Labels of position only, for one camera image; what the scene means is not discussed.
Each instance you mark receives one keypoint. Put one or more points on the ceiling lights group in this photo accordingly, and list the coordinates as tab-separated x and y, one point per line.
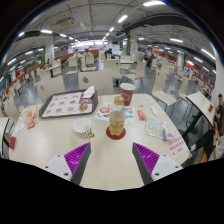
154	3

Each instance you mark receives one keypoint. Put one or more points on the white sachet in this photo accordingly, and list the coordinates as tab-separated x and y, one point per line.
154	110

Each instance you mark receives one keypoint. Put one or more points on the clear plastic food bag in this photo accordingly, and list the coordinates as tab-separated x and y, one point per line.
30	114

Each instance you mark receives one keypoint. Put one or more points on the person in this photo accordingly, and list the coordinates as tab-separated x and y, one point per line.
77	54
218	146
218	111
108	53
88	53

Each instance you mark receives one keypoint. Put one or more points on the brown food tray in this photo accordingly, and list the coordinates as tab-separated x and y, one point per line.
63	105

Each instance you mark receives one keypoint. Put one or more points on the ceiling air conditioner unit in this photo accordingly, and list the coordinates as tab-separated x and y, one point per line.
65	22

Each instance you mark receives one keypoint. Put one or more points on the white paper receipt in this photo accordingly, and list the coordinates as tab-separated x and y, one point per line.
18	126

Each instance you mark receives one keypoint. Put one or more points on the clear tea bottle yellow cap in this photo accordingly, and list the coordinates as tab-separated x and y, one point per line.
116	123

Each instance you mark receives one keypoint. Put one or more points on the clear plastic packet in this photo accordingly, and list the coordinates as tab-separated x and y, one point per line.
155	128

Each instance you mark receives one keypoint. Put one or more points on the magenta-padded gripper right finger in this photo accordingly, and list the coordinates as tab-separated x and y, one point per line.
148	159

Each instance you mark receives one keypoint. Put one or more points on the flat round red coaster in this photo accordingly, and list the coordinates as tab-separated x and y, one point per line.
116	137

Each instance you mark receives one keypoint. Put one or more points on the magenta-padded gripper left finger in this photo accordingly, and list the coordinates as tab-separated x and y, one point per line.
75	158

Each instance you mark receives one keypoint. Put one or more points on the red flat sauce packet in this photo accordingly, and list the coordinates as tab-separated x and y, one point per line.
31	125

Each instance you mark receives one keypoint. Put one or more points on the beige table black legs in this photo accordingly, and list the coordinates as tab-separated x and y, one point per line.
200	105
2	133

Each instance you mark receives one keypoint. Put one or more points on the beige chairs group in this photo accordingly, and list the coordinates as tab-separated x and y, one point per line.
96	81

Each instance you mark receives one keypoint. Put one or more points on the colourful printed leaflet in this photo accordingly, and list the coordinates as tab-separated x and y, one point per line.
101	111

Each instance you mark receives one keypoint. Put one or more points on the white striped mug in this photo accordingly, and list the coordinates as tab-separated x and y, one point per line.
81	128

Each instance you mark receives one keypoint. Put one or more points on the red paper cup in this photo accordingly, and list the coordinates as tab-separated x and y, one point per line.
127	95

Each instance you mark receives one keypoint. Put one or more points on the white paper napkin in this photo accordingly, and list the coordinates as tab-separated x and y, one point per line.
88	92

